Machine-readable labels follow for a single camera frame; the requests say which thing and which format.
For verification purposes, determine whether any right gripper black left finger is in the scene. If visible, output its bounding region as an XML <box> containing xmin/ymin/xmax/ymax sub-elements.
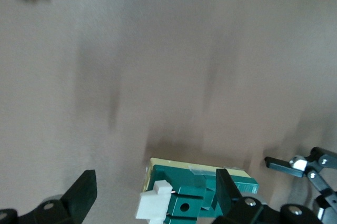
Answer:
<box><xmin>18</xmin><ymin>169</ymin><xmax>98</xmax><ymax>224</ymax></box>

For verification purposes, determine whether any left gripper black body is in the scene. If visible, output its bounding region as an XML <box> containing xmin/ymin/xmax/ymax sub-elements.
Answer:
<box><xmin>314</xmin><ymin>195</ymin><xmax>337</xmax><ymax>221</ymax></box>

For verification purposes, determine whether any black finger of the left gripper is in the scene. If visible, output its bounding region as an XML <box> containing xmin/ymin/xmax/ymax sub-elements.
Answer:
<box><xmin>311</xmin><ymin>146</ymin><xmax>337</xmax><ymax>169</ymax></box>
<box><xmin>264</xmin><ymin>155</ymin><xmax>333</xmax><ymax>199</ymax></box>

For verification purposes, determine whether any green load switch yellow base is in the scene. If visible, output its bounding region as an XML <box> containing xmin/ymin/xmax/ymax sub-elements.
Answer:
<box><xmin>142</xmin><ymin>157</ymin><xmax>260</xmax><ymax>224</ymax></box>

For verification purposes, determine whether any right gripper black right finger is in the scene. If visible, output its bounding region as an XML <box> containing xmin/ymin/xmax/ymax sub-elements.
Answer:
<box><xmin>210</xmin><ymin>168</ymin><xmax>327</xmax><ymax>224</ymax></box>

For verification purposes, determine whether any white load switch handle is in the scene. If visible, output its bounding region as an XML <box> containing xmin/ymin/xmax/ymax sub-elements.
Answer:
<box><xmin>135</xmin><ymin>179</ymin><xmax>174</xmax><ymax>221</ymax></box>

